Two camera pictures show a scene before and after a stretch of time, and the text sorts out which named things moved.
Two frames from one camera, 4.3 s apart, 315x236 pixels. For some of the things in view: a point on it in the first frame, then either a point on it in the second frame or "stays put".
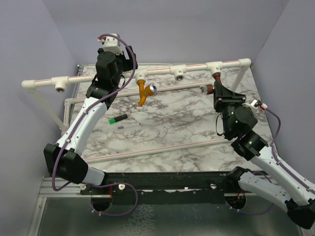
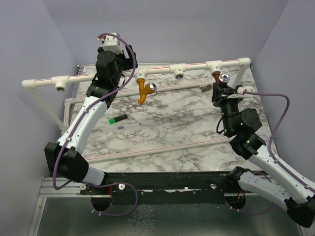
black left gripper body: (125, 65) stays put
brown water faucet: (210, 88) → (222, 78)
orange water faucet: (149, 90) stays put
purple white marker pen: (129, 126) stays put
